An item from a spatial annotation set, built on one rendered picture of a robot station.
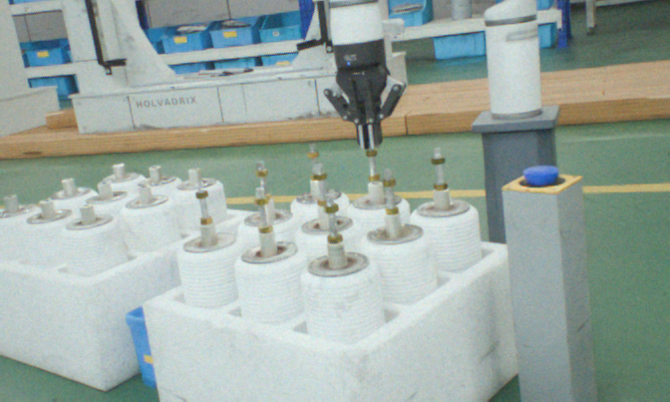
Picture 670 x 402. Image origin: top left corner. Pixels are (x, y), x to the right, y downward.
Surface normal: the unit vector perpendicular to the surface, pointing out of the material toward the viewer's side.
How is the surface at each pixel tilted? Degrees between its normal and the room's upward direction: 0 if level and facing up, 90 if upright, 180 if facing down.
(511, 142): 90
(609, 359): 0
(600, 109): 90
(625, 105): 90
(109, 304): 90
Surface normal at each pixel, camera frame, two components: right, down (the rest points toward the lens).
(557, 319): -0.65, 0.26
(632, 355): -0.13, -0.96
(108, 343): 0.77, 0.05
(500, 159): -0.34, 0.26
